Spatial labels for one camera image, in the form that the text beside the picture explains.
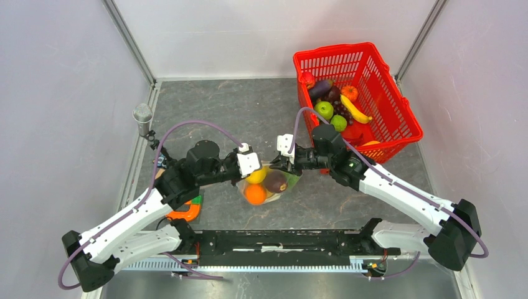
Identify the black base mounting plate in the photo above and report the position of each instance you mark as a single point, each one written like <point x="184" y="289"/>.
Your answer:
<point x="325" y="247"/>

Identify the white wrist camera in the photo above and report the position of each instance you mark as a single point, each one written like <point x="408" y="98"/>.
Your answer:
<point x="285" y="146"/>
<point x="248" y="161"/>

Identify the green wrinkled cabbage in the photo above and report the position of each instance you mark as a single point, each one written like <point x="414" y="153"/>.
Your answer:
<point x="339" y="123"/>

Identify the yellow banana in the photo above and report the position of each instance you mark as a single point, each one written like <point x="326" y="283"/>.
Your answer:
<point x="357" y="115"/>

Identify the orange tangerine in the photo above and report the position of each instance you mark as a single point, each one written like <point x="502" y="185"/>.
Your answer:
<point x="255" y="194"/>

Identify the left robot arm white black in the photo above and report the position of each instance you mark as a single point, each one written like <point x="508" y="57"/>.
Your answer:
<point x="96" y="255"/>

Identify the green small block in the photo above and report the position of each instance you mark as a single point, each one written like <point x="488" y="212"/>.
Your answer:
<point x="197" y="200"/>

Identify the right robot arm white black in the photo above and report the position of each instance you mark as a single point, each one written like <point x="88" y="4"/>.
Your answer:
<point x="448" y="231"/>

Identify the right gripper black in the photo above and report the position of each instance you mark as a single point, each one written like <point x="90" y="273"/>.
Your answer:
<point x="279" y="164"/>

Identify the red apple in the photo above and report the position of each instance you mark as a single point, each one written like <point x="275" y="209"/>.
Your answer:
<point x="307" y="79"/>

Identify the yellow orange mango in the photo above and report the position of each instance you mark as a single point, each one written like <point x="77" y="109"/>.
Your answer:
<point x="371" y="143"/>

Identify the orange letter e toy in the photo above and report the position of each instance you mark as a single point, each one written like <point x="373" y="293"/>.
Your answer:
<point x="188" y="212"/>

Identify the dark red plum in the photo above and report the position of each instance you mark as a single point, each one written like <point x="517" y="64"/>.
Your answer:
<point x="275" y="182"/>

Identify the red plastic basket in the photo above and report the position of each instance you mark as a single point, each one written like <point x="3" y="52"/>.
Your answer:
<point x="394" y="125"/>

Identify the yellow lemon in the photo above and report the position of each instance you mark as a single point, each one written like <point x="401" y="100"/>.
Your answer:
<point x="258" y="177"/>

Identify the dark purple grape bunch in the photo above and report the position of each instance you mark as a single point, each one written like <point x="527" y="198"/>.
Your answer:
<point x="340" y="109"/>

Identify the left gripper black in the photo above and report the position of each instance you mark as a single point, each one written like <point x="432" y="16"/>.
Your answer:
<point x="233" y="155"/>

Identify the orange pumpkin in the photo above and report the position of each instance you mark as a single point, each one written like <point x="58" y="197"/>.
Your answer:
<point x="350" y="91"/>

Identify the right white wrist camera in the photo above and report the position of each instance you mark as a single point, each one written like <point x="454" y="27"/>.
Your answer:
<point x="285" y="146"/>

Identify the grey microphone on stand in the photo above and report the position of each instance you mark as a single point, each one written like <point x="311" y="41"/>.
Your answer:
<point x="143" y="115"/>

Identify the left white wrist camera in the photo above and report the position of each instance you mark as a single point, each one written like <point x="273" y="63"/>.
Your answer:
<point x="248" y="161"/>

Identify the purple eggplant top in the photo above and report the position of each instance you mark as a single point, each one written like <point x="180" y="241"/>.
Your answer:
<point x="320" y="88"/>

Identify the clear dotted zip top bag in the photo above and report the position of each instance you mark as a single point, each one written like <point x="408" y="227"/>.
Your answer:
<point x="270" y="196"/>

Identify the green apple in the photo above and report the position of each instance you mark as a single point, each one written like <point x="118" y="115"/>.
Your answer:
<point x="325" y="109"/>

